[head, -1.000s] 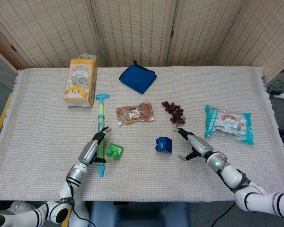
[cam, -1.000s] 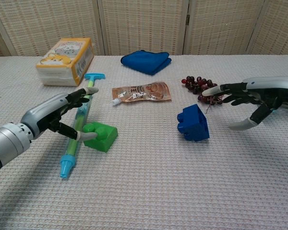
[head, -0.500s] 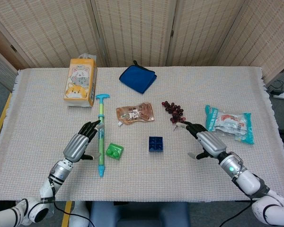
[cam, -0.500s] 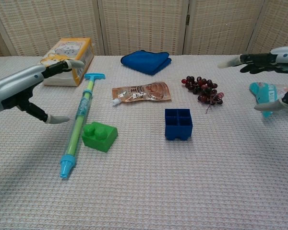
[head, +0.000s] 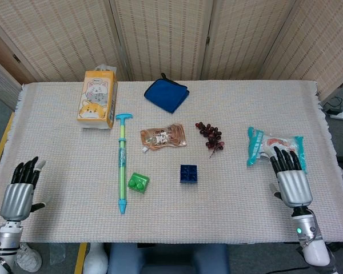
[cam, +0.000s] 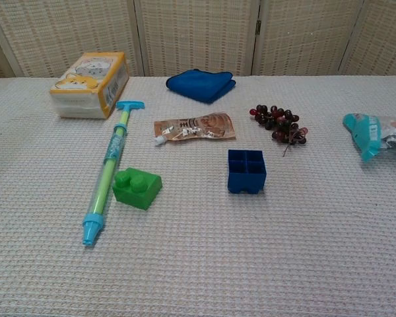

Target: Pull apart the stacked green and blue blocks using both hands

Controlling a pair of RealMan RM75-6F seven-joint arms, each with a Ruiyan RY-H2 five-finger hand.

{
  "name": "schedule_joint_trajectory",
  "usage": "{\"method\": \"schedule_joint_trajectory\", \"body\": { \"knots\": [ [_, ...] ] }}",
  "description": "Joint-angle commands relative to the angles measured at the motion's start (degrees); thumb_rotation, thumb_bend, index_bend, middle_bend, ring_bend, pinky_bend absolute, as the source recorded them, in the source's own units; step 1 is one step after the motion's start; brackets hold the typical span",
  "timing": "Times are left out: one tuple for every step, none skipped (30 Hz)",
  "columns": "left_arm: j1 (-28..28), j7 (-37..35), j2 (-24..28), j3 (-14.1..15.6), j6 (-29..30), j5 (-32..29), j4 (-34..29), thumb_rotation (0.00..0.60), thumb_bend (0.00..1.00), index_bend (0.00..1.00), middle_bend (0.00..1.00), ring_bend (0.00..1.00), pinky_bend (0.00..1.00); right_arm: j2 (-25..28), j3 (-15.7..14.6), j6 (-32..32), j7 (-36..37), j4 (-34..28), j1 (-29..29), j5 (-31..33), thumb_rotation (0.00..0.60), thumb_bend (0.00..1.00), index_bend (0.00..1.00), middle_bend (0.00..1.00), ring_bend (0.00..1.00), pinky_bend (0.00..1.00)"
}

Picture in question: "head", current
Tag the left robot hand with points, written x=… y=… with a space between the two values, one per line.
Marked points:
x=17 y=199

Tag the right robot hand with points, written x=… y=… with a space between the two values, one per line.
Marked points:
x=294 y=185

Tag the blue building block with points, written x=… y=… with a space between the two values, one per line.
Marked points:
x=189 y=174

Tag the green and blue toy block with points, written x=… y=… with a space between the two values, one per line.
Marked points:
x=138 y=182

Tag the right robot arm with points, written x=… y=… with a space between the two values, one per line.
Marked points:
x=314 y=245

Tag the white robot base foot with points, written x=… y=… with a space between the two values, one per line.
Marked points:
x=95 y=259

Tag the teal snack bag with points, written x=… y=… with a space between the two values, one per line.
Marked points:
x=255 y=145

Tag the white sneaker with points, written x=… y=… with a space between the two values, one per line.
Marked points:
x=28 y=258

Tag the white woven tablecloth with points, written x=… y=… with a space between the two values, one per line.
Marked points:
x=217 y=211

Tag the dark red grape bunch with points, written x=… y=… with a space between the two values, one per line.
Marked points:
x=211 y=134

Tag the blue green water squirt toy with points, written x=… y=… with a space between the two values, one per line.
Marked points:
x=122 y=160

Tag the cat print tissue pack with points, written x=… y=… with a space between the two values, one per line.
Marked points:
x=95 y=100

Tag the orange spouted drink pouch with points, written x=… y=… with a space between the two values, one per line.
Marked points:
x=163 y=137

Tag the blue folded cloth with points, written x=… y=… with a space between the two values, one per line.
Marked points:
x=165 y=94

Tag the bamboo folding screen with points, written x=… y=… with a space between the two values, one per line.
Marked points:
x=160 y=37

